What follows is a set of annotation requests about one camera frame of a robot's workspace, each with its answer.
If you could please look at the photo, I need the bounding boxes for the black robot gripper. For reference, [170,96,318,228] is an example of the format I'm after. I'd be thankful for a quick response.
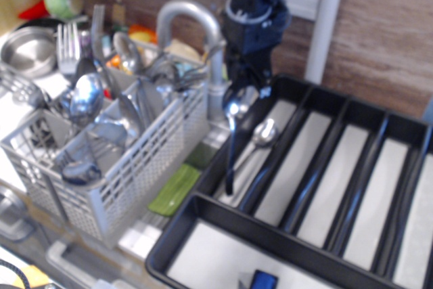
[222,1,291,99]

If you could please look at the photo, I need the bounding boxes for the small steel spoon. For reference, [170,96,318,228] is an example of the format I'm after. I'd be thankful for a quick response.
[223,86,256,196]

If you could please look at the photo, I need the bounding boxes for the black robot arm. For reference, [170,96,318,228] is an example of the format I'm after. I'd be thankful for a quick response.
[222,0,291,104]

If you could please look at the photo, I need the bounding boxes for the steel spoon in tray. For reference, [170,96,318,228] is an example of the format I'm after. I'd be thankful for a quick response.
[234,118,279,173]

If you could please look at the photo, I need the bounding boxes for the black cutlery tray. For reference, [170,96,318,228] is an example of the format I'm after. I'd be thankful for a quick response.
[145,75,432,288]

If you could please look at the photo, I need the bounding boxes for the grey plastic cutlery basket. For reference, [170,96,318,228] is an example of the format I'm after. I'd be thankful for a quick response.
[0,41,210,250]

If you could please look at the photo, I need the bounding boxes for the large steel spoon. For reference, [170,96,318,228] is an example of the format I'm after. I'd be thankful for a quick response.
[70,72,104,128]

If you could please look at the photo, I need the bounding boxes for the steel spoon bowl front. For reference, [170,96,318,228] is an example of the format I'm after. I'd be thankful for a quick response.
[61,160,101,185]

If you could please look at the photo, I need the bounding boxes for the silver toy faucet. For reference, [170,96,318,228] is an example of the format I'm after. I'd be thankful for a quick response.
[156,0,228,123]

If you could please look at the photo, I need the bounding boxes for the tall steel fork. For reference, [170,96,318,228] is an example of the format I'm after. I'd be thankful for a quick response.
[91,4,116,100]

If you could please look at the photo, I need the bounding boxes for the white plastic fork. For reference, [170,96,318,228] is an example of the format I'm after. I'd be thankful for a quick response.
[57,22,81,78]

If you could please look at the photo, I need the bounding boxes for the blue object at bottom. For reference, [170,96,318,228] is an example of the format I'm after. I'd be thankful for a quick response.
[249,269,278,289]

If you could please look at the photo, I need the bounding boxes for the green toy apple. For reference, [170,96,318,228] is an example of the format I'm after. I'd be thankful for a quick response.
[43,0,76,20]

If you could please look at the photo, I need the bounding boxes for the red toy pepper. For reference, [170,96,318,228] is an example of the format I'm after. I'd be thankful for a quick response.
[18,0,49,20]

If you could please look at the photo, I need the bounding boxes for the round steel pan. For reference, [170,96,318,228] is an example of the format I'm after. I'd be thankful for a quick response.
[1,26,57,79]

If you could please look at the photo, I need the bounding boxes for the steel slotted spatula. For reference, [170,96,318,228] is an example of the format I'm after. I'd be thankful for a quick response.
[1,64,46,108]

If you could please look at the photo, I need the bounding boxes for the grey metal post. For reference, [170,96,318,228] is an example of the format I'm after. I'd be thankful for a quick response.
[304,0,340,85]

